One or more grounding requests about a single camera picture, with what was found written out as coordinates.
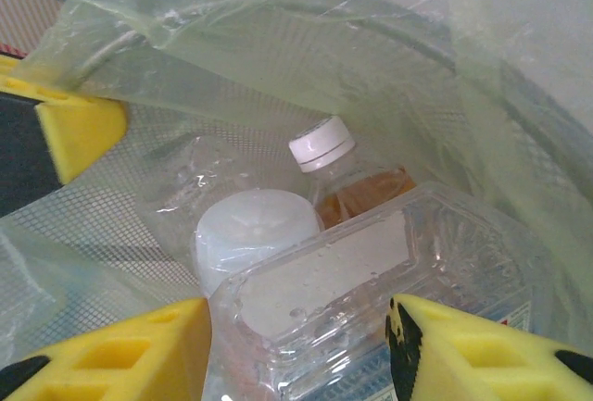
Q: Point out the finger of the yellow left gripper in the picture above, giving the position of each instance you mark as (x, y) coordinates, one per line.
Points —
(79, 137)

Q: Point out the mesh bin with plastic liner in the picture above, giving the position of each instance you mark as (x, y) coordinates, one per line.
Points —
(278, 49)

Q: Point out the frosted clear square bottle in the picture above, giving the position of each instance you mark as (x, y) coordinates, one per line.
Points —
(252, 229)

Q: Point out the clear bottle blue print label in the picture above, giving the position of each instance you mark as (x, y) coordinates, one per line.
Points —
(352, 271)

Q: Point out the white cap orange label bottle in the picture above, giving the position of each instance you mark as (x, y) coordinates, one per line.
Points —
(322, 141)

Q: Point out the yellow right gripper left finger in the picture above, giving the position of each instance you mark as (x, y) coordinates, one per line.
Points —
(116, 359)

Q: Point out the clear plastic bottle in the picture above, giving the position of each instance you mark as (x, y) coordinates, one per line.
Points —
(194, 174)

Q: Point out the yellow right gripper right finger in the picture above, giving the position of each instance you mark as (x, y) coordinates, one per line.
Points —
(486, 354)

